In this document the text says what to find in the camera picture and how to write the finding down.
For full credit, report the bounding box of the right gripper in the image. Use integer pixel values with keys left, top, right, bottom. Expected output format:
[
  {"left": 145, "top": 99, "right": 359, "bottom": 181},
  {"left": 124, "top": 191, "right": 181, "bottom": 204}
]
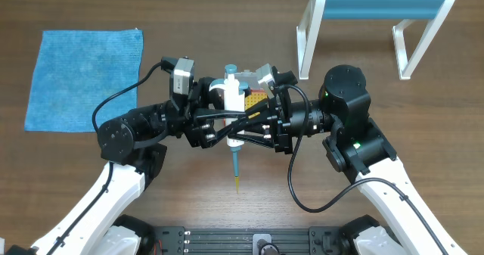
[{"left": 223, "top": 70, "right": 298, "bottom": 155}]

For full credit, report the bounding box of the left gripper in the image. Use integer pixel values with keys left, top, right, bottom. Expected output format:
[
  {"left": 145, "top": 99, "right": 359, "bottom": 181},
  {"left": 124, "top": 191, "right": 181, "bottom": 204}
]
[{"left": 184, "top": 76, "right": 262, "bottom": 149}]

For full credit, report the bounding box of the white pipette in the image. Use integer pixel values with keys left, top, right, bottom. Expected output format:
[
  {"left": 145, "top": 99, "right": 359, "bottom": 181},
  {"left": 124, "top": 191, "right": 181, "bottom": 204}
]
[{"left": 209, "top": 64, "right": 251, "bottom": 194}]

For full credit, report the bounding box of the red and yellow tip box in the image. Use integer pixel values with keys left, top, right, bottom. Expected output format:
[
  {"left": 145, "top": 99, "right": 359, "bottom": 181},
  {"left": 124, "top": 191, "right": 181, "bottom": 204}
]
[{"left": 234, "top": 70, "right": 271, "bottom": 135}]

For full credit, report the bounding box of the blue cloth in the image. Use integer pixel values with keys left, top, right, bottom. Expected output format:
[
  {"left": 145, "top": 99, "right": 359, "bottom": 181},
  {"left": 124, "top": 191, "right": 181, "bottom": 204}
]
[{"left": 23, "top": 29, "right": 144, "bottom": 133}]

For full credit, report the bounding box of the white and blue stand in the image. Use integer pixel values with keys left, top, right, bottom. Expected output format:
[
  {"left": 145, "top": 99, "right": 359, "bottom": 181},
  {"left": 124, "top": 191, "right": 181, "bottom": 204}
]
[{"left": 296, "top": 0, "right": 459, "bottom": 81}]

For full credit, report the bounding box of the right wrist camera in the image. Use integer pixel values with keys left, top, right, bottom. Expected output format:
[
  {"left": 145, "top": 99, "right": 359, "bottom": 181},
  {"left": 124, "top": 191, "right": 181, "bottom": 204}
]
[{"left": 255, "top": 63, "right": 280, "bottom": 98}]

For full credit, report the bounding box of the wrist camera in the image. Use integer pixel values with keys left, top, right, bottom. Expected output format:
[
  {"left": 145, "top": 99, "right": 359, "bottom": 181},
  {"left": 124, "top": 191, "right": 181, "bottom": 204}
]
[
  {"left": 168, "top": 57, "right": 196, "bottom": 97},
  {"left": 255, "top": 63, "right": 280, "bottom": 98}
]

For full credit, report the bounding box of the black cable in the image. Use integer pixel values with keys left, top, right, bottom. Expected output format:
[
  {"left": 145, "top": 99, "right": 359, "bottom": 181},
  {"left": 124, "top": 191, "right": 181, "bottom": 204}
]
[
  {"left": 281, "top": 83, "right": 402, "bottom": 214},
  {"left": 91, "top": 57, "right": 175, "bottom": 135}
]

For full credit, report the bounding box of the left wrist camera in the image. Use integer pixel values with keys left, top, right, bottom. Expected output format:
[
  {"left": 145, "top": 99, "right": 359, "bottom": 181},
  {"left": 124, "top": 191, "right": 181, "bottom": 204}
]
[{"left": 168, "top": 57, "right": 196, "bottom": 97}]

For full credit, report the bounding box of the mounting rail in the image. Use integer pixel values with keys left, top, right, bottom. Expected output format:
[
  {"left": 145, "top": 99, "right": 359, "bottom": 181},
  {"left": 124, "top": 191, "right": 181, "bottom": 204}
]
[{"left": 152, "top": 225, "right": 342, "bottom": 255}]

